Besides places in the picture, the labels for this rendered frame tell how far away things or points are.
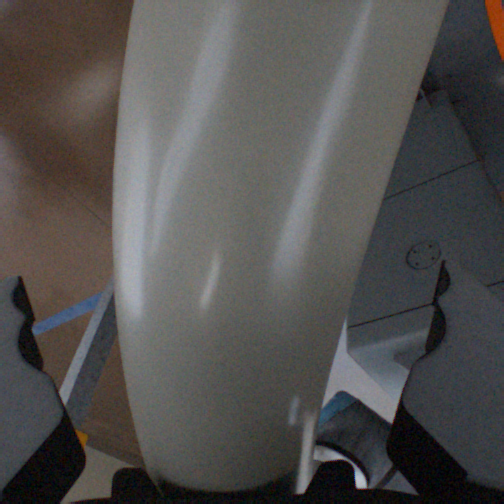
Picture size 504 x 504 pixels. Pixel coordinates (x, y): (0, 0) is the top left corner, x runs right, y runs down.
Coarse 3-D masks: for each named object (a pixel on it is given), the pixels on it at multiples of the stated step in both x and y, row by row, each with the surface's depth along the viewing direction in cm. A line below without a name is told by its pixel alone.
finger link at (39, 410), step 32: (0, 288) 10; (0, 320) 9; (32, 320) 11; (0, 352) 8; (32, 352) 9; (0, 384) 7; (32, 384) 7; (0, 416) 6; (32, 416) 6; (64, 416) 7; (0, 448) 6; (32, 448) 6; (64, 448) 6; (0, 480) 5; (32, 480) 6; (64, 480) 6
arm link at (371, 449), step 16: (336, 400) 75; (352, 400) 75; (320, 416) 73; (336, 416) 72; (352, 416) 72; (368, 416) 73; (320, 432) 72; (336, 432) 70; (352, 432) 70; (368, 432) 71; (384, 432) 71; (320, 448) 68; (336, 448) 67; (352, 448) 67; (368, 448) 68; (384, 448) 69; (352, 464) 65; (368, 464) 67; (384, 464) 68; (368, 480) 66
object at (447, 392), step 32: (448, 288) 10; (480, 288) 10; (448, 320) 9; (480, 320) 9; (448, 352) 8; (480, 352) 8; (416, 384) 7; (448, 384) 7; (480, 384) 7; (416, 416) 6; (448, 416) 6; (480, 416) 6; (416, 448) 6; (448, 448) 6; (480, 448) 6; (416, 480) 6; (448, 480) 6; (480, 480) 5
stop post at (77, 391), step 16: (112, 272) 149; (112, 288) 139; (112, 304) 135; (96, 320) 131; (112, 320) 133; (96, 336) 125; (112, 336) 131; (80, 352) 123; (96, 352) 123; (80, 368) 117; (96, 368) 121; (64, 384) 116; (80, 384) 114; (96, 384) 119; (64, 400) 110; (80, 400) 112; (80, 416) 111; (80, 432) 107
